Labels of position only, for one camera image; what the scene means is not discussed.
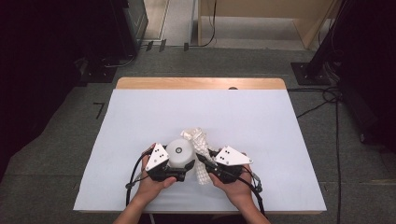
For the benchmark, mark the wooden table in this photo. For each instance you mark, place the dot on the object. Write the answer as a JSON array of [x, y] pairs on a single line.
[[186, 83]]

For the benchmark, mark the person's dark clothing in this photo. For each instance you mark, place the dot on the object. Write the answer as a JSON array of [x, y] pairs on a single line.
[[202, 219]]

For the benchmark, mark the black metal stand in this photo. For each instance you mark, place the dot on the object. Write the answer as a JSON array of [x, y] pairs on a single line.
[[314, 73]]

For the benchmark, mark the person's right hand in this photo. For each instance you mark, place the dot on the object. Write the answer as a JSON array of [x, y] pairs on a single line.
[[238, 191]]

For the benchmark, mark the black stand base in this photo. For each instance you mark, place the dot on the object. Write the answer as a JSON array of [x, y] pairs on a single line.
[[98, 74]]

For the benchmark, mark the person's left hand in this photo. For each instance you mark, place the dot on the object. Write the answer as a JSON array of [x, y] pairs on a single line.
[[154, 189]]

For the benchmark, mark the white table mat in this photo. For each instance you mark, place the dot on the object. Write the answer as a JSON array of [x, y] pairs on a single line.
[[264, 124]]

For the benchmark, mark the black cabinet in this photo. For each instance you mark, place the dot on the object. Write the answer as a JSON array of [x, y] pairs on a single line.
[[130, 25]]

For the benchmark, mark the white cylindrical lamp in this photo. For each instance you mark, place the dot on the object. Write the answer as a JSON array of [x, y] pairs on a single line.
[[180, 154]]

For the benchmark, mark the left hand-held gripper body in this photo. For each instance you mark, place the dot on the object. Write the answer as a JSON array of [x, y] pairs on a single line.
[[157, 158]]

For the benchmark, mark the white waffle cloth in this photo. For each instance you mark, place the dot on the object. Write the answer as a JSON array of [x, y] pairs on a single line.
[[200, 143]]

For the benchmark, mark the light wooden cabinet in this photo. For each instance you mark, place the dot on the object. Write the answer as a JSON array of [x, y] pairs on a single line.
[[267, 7]]

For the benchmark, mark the dark curtain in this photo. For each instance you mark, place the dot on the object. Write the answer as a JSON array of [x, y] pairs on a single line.
[[370, 77], [37, 77]]

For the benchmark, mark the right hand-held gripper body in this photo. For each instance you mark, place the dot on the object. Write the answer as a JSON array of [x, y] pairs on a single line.
[[232, 157]]

